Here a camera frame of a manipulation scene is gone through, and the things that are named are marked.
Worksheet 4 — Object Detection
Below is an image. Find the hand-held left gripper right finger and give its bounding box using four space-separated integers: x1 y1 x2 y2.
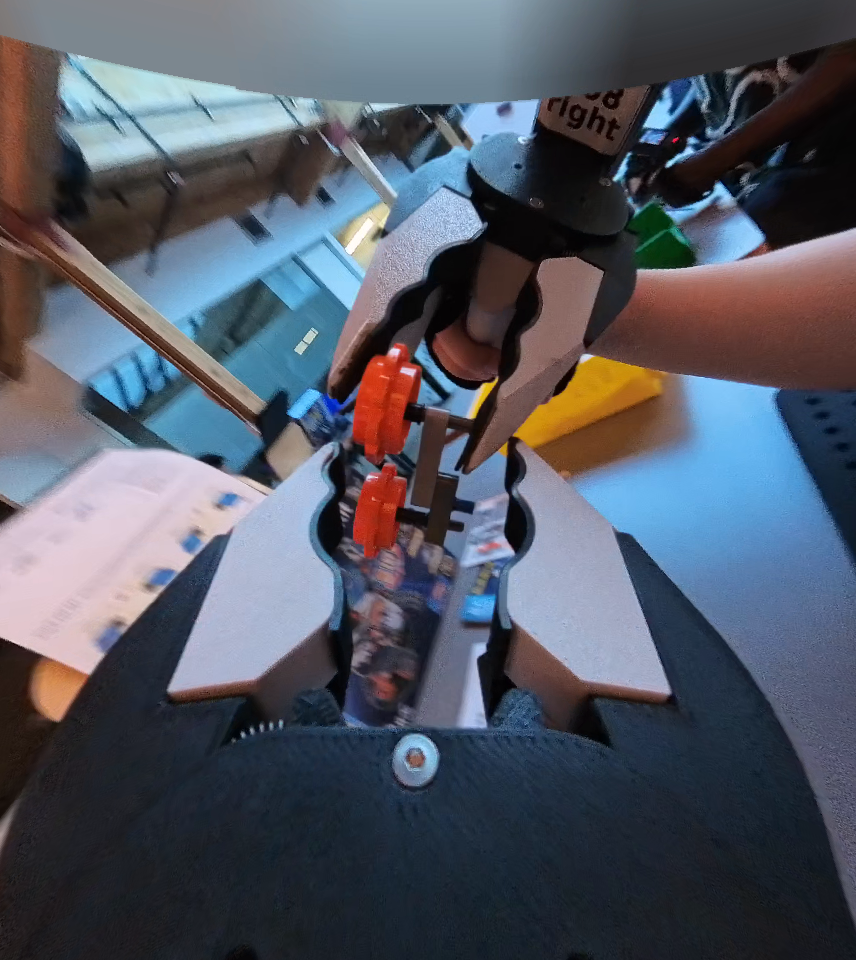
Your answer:
497 438 674 730

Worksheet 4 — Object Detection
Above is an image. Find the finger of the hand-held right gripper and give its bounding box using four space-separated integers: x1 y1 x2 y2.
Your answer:
456 255 609 475
326 186 487 410

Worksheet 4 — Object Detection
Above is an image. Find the dark blue robot kit box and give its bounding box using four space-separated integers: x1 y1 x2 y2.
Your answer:
334 450 460 729

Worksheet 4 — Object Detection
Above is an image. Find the person's right hand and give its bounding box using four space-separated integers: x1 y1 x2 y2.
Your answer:
428 315 507 387

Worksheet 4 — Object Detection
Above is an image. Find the white paper sheet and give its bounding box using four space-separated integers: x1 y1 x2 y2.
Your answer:
464 641 490 729

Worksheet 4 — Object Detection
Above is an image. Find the green storage bin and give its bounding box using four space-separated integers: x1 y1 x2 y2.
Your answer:
634 227 699 271
626 202 682 243

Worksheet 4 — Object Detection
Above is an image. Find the small blue box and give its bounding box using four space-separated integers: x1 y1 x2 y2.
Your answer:
287 390 344 445

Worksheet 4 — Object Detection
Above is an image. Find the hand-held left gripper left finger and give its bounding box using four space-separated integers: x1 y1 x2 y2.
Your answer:
165 442 348 725

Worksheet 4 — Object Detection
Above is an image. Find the white instruction sheet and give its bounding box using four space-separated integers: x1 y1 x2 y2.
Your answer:
0 448 273 676

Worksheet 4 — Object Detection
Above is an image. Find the wooden post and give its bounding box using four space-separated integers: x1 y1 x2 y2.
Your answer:
19 221 273 435

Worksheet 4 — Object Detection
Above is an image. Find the person's right forearm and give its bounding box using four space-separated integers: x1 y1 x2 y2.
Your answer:
585 217 856 391

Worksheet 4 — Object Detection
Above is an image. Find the orange gear toy assembly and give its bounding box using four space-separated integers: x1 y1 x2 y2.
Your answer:
351 343 477 560

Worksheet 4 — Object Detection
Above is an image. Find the grey desk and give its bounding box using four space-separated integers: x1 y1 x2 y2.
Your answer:
428 360 856 960

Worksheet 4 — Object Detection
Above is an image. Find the white folded leaflet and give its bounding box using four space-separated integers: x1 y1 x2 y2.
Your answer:
460 493 516 569

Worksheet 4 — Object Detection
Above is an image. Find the yellow storage bin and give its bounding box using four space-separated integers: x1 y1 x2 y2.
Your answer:
473 356 666 453

